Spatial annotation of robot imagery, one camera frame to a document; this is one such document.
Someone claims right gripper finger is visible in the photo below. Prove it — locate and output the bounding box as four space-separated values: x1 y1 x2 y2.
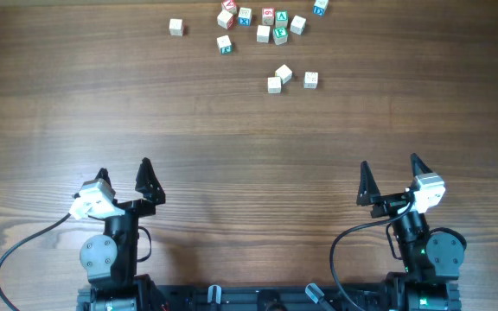
410 153 432 190
356 161 381 206

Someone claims wooden block green side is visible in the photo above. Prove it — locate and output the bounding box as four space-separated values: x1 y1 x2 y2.
216 35 233 54

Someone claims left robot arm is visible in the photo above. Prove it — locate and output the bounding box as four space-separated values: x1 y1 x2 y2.
70 158 169 311

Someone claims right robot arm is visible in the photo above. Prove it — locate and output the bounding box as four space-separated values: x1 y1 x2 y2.
356 154 467 311

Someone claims plain wooden block far left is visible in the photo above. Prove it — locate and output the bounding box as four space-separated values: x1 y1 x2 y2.
169 18 184 36

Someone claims plain wooden block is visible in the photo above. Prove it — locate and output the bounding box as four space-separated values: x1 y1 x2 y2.
169 18 184 36
256 25 271 43

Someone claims green F letter block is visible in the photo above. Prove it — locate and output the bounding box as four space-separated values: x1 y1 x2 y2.
272 27 288 45

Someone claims wooden block red side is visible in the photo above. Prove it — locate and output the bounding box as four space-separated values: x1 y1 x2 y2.
217 10 234 29

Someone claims blue D letter block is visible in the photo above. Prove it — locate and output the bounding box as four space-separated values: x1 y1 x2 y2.
313 0 329 16

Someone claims plain wooden block centre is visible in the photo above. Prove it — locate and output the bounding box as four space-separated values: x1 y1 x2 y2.
256 25 271 43

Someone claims green A letter block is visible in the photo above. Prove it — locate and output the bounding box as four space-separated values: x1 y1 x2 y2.
275 10 289 28

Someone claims blue X letter block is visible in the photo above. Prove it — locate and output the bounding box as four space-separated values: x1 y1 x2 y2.
238 7 252 26

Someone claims red letter block top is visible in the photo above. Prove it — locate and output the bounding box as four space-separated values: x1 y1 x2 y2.
221 0 238 15

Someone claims red number nine block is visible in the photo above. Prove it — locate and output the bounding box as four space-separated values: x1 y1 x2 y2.
262 7 275 26

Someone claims right camera cable black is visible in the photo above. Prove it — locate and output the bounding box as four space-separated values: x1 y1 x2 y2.
329 203 413 310

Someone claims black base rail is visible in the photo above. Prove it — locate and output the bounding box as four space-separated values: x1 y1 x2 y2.
76 282 463 311

